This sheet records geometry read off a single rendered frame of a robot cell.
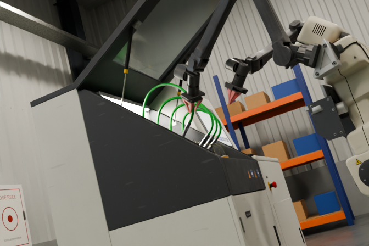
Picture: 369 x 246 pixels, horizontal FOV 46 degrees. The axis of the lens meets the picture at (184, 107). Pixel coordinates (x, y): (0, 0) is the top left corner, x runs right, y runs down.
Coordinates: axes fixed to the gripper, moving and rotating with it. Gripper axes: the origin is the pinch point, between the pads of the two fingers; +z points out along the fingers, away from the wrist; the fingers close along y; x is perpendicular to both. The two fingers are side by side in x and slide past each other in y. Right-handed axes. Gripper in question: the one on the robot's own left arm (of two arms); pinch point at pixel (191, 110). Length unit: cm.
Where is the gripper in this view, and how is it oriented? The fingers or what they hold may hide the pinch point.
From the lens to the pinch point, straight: 206.5
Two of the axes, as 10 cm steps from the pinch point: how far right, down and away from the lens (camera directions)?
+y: -7.7, 3.1, -5.6
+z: -0.3, 8.5, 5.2
